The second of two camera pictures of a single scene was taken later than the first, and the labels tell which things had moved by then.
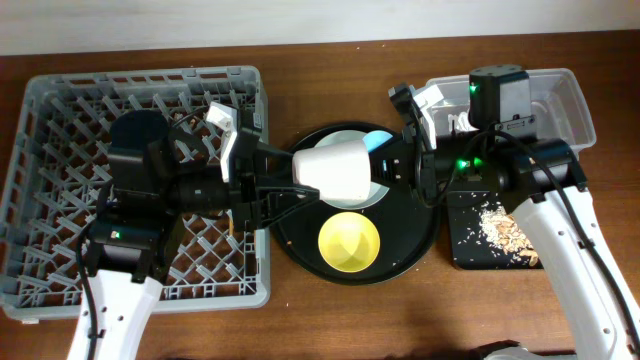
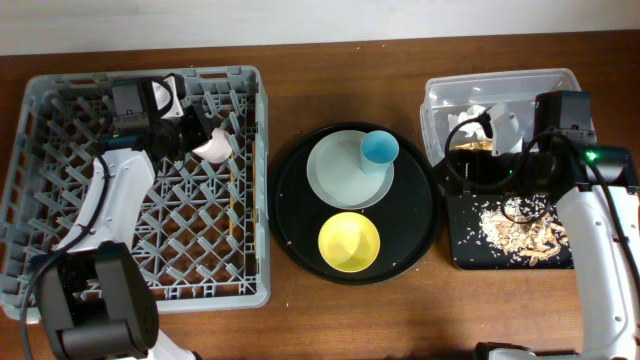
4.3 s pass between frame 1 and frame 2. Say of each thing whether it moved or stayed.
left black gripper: moved
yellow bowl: stayed
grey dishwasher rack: stayed
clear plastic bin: moved
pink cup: moved
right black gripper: moved
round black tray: stayed
